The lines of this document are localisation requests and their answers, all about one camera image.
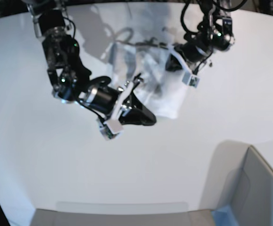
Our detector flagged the grey cardboard box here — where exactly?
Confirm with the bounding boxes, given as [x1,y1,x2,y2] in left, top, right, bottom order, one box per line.
[199,140,273,226]

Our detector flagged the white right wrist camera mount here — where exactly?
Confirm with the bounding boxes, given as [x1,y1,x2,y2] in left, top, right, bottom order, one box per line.
[97,74,142,140]

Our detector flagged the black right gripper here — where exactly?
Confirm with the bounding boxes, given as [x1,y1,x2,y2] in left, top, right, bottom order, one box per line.
[76,76,157,126]

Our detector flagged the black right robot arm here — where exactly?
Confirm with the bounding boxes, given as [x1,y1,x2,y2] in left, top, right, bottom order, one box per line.
[24,0,157,126]

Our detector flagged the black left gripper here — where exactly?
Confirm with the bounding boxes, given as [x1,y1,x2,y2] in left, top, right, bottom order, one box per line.
[165,43,213,72]

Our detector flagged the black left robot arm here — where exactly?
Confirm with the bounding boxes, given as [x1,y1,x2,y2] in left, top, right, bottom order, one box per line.
[174,0,234,74]

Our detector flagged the white printed t-shirt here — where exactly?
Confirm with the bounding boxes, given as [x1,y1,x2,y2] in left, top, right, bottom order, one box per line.
[107,41,191,119]

